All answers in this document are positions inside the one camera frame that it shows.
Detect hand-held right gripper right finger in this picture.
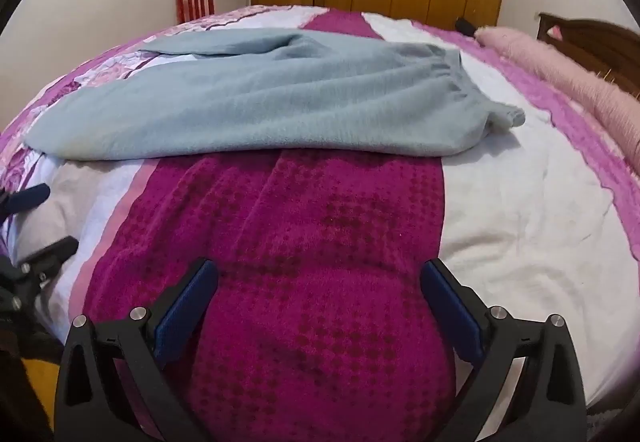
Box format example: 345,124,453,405
421,258,587,442

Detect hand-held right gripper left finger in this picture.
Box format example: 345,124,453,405
52,258,221,442

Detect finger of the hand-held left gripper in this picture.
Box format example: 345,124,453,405
0,183,51,218
0,236,80,313

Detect grey-blue fleece pants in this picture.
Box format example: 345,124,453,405
22,28,527,159

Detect magenta and white bed blanket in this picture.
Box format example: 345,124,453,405
0,4,640,442

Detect red wooden chair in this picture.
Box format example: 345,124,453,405
176,0,216,24

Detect pink fluffy rolled blanket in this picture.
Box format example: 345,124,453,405
475,26,640,158

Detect dark wooden headboard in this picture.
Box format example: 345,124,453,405
537,12,640,100

